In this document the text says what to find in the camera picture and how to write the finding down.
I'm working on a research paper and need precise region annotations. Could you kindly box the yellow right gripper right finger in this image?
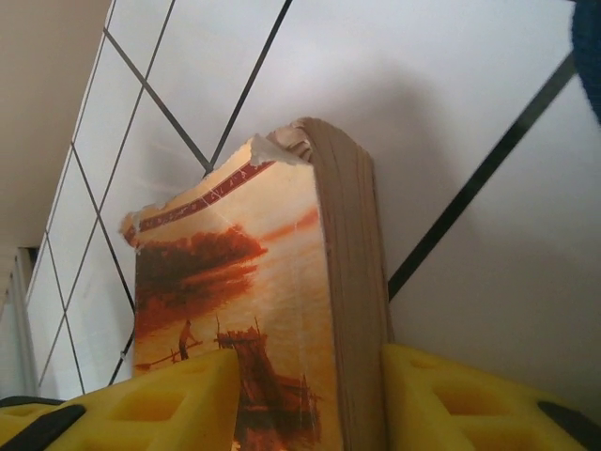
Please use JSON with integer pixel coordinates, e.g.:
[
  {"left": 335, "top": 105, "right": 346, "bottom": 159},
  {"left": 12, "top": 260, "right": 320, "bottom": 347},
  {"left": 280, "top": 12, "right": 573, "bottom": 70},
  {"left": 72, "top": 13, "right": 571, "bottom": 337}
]
[{"left": 380, "top": 342, "right": 601, "bottom": 451}]

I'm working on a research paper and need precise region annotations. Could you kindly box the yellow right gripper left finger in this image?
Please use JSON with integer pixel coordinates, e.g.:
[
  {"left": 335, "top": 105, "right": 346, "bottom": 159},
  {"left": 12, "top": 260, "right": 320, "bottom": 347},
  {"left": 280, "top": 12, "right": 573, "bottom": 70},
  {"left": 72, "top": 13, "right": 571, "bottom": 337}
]
[{"left": 0, "top": 350, "right": 241, "bottom": 451}]

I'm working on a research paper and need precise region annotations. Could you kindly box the paperback book sunset cover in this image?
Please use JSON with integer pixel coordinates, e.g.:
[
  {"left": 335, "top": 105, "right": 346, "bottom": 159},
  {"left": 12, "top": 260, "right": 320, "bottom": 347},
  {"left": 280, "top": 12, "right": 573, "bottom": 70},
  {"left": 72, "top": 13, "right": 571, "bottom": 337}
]
[{"left": 122, "top": 117, "right": 395, "bottom": 451}]

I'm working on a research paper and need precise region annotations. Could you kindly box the navy blue backpack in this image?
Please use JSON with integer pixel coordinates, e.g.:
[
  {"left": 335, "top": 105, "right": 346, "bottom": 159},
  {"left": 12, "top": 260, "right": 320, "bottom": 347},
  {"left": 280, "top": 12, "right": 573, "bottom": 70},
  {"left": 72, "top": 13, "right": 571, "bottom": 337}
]
[{"left": 569, "top": 0, "right": 601, "bottom": 124}]

